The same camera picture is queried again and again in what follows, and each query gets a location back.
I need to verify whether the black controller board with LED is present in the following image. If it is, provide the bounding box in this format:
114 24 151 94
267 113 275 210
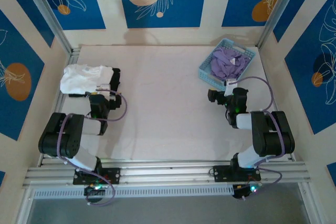
83 185 106 197
232 183 262 200

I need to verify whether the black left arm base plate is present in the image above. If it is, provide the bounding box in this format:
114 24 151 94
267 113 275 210
72 167 121 185

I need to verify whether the folded white t-shirt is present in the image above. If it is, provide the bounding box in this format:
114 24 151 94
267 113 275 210
59 63 113 95

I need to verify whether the folded black t-shirt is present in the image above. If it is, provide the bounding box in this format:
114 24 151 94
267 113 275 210
68 68 122 98

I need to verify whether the white slotted cable duct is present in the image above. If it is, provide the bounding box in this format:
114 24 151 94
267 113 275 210
33 185 234 200

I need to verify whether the white table mat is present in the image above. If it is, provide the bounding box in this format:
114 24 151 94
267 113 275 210
61 45 289 162

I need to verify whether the aluminium frame post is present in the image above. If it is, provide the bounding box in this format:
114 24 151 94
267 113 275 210
18 0 73 54
256 0 301 49

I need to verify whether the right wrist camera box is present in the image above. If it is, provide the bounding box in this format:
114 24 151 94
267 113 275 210
224 79 237 96

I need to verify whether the purple t-shirt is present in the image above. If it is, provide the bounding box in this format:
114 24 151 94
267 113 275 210
209 47 250 80

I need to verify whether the wide aluminium frame rail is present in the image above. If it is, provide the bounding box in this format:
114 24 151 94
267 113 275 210
22 159 312 189

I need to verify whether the aluminium side rail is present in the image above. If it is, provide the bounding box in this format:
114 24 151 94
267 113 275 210
37 47 82 167

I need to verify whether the light blue plastic basket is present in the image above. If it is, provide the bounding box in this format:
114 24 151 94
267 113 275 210
197 38 257 91

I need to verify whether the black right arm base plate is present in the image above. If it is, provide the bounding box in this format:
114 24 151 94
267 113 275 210
213 165 262 183

